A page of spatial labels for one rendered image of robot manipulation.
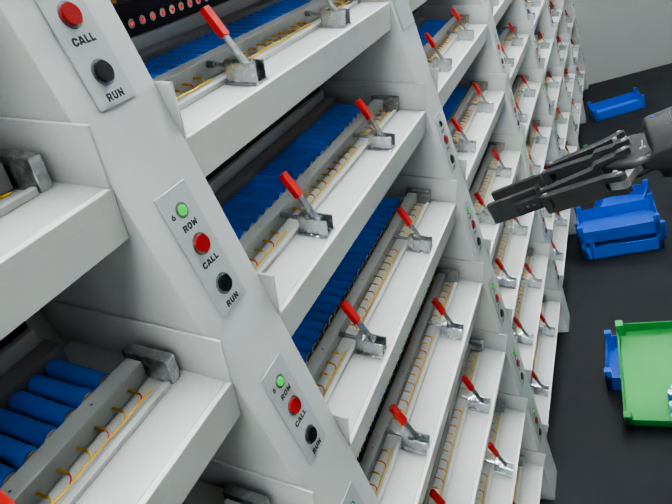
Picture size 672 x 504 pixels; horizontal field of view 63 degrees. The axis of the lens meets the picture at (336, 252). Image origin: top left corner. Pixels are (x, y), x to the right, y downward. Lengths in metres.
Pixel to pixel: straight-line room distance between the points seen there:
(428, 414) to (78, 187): 0.68
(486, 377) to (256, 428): 0.80
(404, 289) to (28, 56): 0.63
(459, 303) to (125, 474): 0.83
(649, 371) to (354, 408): 1.32
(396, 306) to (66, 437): 0.53
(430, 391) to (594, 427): 0.96
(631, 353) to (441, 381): 1.03
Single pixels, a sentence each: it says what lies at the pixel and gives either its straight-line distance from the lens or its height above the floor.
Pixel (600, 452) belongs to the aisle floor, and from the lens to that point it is 1.82.
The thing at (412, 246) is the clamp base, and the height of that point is 0.96.
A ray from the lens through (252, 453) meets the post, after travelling 0.59.
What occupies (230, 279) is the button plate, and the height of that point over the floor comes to 1.21.
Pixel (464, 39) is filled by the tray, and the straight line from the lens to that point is 1.55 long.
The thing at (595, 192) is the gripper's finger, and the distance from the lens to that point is 0.69.
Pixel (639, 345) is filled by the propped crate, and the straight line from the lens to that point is 1.95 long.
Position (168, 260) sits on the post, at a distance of 0.47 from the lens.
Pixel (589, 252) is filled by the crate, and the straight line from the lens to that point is 2.55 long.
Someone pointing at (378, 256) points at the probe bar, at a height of 0.98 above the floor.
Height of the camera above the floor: 1.40
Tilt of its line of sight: 24 degrees down
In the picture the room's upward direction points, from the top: 24 degrees counter-clockwise
